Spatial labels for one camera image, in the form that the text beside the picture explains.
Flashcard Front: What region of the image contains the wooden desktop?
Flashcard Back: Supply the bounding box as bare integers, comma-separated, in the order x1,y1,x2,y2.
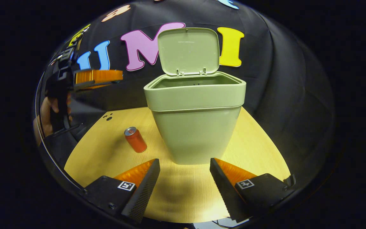
64,107,291,224

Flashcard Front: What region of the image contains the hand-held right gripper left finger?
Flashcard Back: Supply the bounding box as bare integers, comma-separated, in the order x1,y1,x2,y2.
78,158,160,225

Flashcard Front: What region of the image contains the pale green desktop garbage bin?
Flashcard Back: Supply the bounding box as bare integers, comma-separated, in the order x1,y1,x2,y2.
144,27,247,165

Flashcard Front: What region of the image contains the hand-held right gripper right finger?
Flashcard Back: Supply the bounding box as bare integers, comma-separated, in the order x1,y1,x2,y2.
209,157,296,223

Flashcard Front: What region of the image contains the red pop can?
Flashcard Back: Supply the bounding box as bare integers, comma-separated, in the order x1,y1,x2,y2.
124,127,147,153

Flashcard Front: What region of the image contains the black backdrop cloth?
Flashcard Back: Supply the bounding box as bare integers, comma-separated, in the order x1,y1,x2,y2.
35,0,335,178

